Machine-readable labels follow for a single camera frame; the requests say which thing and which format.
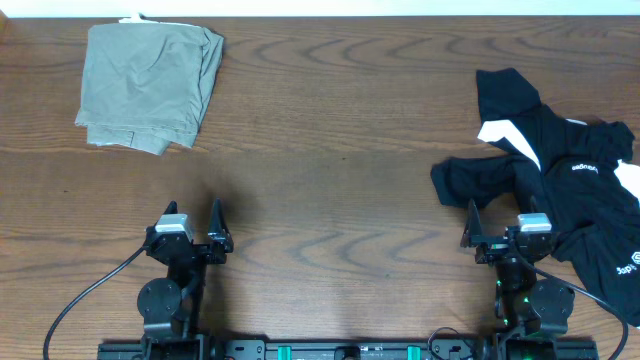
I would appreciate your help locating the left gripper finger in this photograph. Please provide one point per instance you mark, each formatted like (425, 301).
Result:
(218, 230)
(172, 208)

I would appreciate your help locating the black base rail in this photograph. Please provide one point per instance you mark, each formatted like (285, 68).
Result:
(438, 348)

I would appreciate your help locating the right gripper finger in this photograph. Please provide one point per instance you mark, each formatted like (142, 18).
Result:
(532, 205)
(473, 226)

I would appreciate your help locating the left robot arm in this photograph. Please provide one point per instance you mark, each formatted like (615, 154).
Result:
(170, 305)

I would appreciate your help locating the folded khaki trousers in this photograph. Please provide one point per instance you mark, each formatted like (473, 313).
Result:
(147, 85)

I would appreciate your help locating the black and white jersey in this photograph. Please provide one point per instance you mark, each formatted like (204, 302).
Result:
(581, 175)

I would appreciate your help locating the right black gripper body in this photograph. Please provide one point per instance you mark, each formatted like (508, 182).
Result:
(493, 249)

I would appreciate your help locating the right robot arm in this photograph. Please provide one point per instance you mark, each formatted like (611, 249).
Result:
(534, 312)

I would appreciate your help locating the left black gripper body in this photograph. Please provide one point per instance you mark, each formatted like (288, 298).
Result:
(198, 248)

